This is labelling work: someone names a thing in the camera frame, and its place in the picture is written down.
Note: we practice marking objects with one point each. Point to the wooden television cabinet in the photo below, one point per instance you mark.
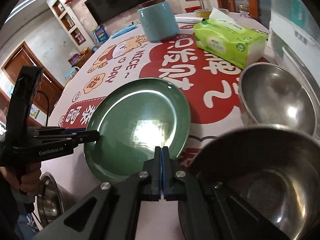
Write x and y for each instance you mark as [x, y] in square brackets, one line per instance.
[83, 60]

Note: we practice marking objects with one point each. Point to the green tissue pack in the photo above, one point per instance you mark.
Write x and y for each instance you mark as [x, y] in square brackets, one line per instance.
[225, 40]

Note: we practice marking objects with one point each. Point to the glass cup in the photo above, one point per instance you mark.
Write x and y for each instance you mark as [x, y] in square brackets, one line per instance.
[244, 11]

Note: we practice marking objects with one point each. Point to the brown wooden door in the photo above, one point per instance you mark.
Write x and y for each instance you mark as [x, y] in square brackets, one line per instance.
[50, 85]

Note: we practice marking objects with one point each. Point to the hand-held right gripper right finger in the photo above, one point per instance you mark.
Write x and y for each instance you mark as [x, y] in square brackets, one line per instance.
[166, 172]

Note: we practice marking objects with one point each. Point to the person's left hand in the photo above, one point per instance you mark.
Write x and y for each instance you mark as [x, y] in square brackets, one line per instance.
[31, 180]

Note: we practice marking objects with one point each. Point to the black television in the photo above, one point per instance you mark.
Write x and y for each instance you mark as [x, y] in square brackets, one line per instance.
[117, 2]

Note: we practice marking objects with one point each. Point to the blue box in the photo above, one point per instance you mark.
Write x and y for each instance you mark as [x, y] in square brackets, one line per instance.
[100, 35]

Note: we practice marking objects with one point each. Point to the small steel bowl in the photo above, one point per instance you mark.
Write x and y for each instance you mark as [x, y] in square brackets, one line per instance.
[275, 100]

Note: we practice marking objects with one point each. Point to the red snack box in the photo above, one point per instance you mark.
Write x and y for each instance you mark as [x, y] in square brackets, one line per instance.
[74, 60]

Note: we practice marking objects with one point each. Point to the cling film roll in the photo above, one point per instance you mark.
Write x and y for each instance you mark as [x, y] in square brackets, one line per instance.
[190, 19]

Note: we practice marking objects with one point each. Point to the light blue round stool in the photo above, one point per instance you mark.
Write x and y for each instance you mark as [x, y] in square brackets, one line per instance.
[70, 71]

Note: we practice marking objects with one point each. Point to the large steel bowl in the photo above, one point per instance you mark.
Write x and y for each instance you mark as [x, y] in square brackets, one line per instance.
[50, 200]

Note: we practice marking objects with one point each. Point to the green plate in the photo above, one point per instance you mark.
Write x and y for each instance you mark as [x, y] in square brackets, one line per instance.
[140, 120]

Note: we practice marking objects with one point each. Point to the pink steel bowl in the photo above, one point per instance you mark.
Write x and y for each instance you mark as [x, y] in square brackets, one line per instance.
[262, 155]

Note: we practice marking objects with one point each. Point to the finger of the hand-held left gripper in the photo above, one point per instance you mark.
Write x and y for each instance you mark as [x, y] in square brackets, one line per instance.
[50, 130]
[87, 136]

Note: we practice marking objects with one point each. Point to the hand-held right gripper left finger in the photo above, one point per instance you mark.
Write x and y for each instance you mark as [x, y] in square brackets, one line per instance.
[157, 172]

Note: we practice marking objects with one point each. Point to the teal canister with brown lid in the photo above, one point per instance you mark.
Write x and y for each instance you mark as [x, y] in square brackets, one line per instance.
[157, 22]

